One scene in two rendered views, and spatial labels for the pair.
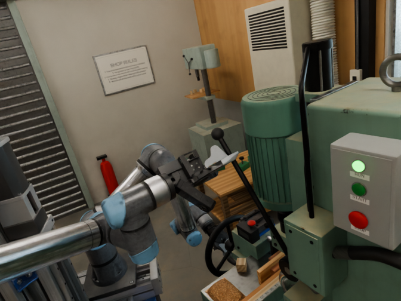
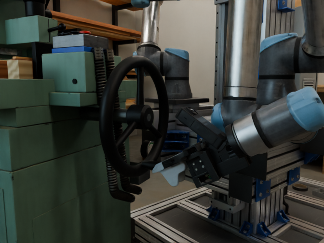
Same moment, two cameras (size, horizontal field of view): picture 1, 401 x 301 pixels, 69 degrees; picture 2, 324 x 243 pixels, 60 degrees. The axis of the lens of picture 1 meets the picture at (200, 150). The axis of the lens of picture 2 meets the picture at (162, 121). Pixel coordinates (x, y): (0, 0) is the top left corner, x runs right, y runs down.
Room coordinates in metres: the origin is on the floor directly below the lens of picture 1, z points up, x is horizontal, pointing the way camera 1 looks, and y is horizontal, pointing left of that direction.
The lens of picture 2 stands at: (1.63, -0.38, 0.89)
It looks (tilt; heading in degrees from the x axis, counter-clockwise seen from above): 8 degrees down; 146
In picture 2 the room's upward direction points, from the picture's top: straight up
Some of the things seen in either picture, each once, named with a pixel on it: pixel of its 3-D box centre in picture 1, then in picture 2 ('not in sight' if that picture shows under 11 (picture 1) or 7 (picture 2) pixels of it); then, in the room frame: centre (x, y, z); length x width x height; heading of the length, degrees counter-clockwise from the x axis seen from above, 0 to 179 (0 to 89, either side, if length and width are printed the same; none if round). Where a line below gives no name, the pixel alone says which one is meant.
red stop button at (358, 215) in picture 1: (357, 220); not in sight; (0.38, -0.22, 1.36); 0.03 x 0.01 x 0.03; 30
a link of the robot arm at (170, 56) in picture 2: not in sight; (175, 62); (0.53, 0.43, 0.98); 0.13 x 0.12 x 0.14; 50
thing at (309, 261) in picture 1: (315, 248); not in sight; (0.48, -0.19, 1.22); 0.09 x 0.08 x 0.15; 30
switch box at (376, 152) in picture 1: (370, 189); not in sight; (0.40, -0.25, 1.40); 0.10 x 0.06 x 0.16; 30
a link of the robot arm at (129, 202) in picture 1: (128, 206); not in sight; (0.62, 0.20, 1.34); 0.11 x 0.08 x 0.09; 120
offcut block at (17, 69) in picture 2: not in sight; (20, 69); (0.94, -0.29, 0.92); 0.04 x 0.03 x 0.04; 127
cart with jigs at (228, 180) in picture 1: (239, 189); not in sight; (2.35, -0.28, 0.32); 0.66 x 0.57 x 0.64; 111
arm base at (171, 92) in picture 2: not in sight; (176, 87); (0.54, 0.43, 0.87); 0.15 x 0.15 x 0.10
